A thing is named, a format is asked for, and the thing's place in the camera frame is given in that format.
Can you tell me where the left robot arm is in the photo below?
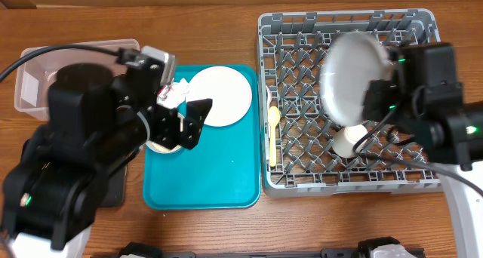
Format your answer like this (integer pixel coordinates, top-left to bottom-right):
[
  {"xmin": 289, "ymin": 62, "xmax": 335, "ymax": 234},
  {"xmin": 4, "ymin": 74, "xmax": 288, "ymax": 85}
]
[{"xmin": 2, "ymin": 60, "xmax": 212, "ymax": 257}]

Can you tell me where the white paper cup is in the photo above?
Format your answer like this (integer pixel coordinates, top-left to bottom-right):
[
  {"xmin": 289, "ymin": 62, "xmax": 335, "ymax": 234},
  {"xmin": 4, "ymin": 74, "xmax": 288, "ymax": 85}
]
[{"xmin": 332, "ymin": 124, "xmax": 368, "ymax": 158}]

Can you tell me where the grey bowl with rice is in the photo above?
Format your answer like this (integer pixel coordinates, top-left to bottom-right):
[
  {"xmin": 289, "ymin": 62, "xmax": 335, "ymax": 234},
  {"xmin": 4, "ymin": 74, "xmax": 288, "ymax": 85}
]
[{"xmin": 145, "ymin": 110, "xmax": 186, "ymax": 155}]

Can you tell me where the clear plastic bin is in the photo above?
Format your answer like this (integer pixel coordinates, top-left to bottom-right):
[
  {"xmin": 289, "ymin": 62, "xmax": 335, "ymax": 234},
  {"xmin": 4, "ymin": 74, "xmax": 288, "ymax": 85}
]
[{"xmin": 14, "ymin": 49, "xmax": 126, "ymax": 121}]

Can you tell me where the grey plate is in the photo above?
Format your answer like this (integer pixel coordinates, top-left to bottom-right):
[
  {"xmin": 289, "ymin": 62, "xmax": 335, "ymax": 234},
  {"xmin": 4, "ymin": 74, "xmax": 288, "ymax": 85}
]
[{"xmin": 319, "ymin": 32, "xmax": 392, "ymax": 127}]

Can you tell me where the red foil wrapper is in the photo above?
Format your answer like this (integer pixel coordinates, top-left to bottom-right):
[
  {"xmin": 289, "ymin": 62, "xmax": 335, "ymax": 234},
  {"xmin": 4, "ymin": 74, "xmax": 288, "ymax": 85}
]
[{"xmin": 158, "ymin": 85, "xmax": 171, "ymax": 100}]

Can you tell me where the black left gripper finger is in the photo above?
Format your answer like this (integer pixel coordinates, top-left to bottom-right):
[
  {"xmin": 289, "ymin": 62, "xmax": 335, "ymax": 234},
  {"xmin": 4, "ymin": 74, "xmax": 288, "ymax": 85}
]
[
  {"xmin": 149, "ymin": 106, "xmax": 181, "ymax": 149},
  {"xmin": 180, "ymin": 98, "xmax": 213, "ymax": 149}
]

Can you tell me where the white plastic fork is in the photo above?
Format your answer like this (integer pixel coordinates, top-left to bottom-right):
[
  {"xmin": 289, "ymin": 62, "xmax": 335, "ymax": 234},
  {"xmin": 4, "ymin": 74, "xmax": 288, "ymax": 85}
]
[{"xmin": 266, "ymin": 85, "xmax": 272, "ymax": 110}]

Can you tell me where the teal plastic tray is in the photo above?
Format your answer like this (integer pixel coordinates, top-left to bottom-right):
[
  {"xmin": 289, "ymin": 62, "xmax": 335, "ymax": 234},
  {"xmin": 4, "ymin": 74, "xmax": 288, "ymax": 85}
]
[{"xmin": 142, "ymin": 63, "xmax": 263, "ymax": 211}]

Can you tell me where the yellow plastic spoon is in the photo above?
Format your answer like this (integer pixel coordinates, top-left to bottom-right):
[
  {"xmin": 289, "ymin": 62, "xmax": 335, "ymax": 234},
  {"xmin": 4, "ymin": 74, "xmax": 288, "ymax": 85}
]
[{"xmin": 267, "ymin": 106, "xmax": 281, "ymax": 167}]

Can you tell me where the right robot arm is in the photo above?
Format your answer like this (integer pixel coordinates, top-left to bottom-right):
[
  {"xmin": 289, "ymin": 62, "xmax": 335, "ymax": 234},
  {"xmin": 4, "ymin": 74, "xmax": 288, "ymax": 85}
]
[{"xmin": 362, "ymin": 42, "xmax": 482, "ymax": 257}]

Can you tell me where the grey dishwasher rack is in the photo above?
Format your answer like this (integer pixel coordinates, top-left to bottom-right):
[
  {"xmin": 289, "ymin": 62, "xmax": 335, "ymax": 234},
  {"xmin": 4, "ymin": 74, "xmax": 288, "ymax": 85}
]
[{"xmin": 257, "ymin": 8, "xmax": 441, "ymax": 198}]

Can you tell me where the pink rimmed white plate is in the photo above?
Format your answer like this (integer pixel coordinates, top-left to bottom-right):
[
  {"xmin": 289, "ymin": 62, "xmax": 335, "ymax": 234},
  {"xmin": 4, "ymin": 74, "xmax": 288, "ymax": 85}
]
[{"xmin": 186, "ymin": 66, "xmax": 252, "ymax": 127}]

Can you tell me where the crumpled white napkin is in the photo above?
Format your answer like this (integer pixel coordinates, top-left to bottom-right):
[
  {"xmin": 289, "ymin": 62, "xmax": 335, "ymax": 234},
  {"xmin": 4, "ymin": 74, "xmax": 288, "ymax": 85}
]
[{"xmin": 157, "ymin": 78, "xmax": 189, "ymax": 109}]

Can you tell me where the black bin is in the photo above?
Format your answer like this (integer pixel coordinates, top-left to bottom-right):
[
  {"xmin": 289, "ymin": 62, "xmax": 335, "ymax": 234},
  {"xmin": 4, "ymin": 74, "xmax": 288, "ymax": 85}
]
[{"xmin": 100, "ymin": 166, "xmax": 128, "ymax": 207}]

